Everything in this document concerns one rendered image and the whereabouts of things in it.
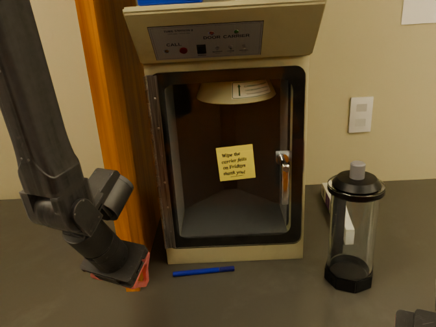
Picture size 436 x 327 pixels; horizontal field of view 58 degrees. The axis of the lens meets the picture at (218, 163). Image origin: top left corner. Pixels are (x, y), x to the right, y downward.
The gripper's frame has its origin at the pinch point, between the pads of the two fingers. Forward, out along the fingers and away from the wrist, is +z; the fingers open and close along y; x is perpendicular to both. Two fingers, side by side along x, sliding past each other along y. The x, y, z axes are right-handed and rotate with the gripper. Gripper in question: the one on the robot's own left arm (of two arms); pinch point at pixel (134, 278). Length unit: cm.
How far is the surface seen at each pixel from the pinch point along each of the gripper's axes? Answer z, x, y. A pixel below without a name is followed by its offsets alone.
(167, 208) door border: 5.0, -17.8, 3.1
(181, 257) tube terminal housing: 17.9, -12.3, 2.1
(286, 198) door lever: 4.5, -24.6, -21.9
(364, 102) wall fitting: 28, -77, -31
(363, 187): 1.2, -27.3, -36.3
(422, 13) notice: 10, -95, -44
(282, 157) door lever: 0.3, -31.5, -20.0
